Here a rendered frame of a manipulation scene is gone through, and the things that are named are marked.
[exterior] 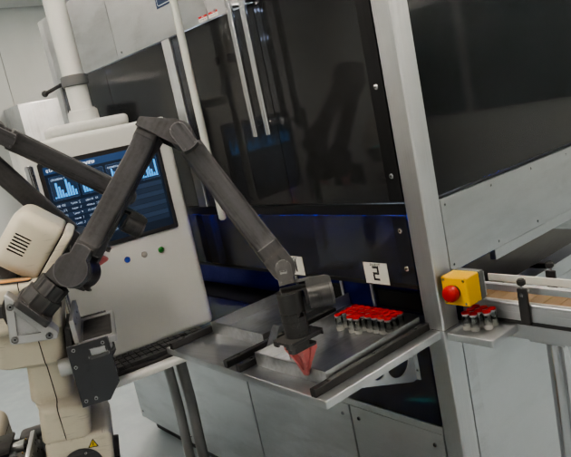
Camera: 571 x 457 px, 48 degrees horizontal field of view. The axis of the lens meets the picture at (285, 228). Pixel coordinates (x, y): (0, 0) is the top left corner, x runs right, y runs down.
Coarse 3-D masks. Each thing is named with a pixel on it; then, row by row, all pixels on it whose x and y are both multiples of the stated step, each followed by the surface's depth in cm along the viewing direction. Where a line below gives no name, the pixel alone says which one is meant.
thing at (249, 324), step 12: (264, 300) 205; (276, 300) 209; (336, 300) 190; (348, 300) 194; (240, 312) 200; (252, 312) 203; (264, 312) 202; (276, 312) 200; (312, 312) 184; (216, 324) 191; (228, 324) 197; (240, 324) 196; (252, 324) 194; (264, 324) 191; (276, 324) 189; (240, 336) 182; (252, 336) 177; (264, 336) 173
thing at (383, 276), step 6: (366, 264) 172; (372, 264) 171; (378, 264) 169; (384, 264) 167; (366, 270) 173; (372, 270) 171; (384, 270) 168; (366, 276) 174; (372, 276) 172; (378, 276) 170; (384, 276) 168; (366, 282) 174; (372, 282) 173; (378, 282) 171; (384, 282) 169
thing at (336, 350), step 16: (320, 320) 175; (416, 320) 161; (320, 336) 172; (336, 336) 169; (352, 336) 167; (368, 336) 165; (384, 336) 154; (256, 352) 161; (272, 352) 164; (320, 352) 161; (336, 352) 159; (352, 352) 157; (368, 352) 150; (272, 368) 157; (288, 368) 152; (320, 368) 152; (336, 368) 144
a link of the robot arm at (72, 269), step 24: (144, 120) 143; (168, 120) 143; (144, 144) 144; (168, 144) 149; (120, 168) 143; (144, 168) 145; (120, 192) 143; (96, 216) 142; (120, 216) 144; (96, 240) 141; (72, 264) 138
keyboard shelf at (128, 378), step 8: (168, 360) 200; (176, 360) 200; (184, 360) 201; (144, 368) 197; (152, 368) 197; (160, 368) 198; (120, 376) 195; (128, 376) 193; (136, 376) 194; (144, 376) 195; (120, 384) 192
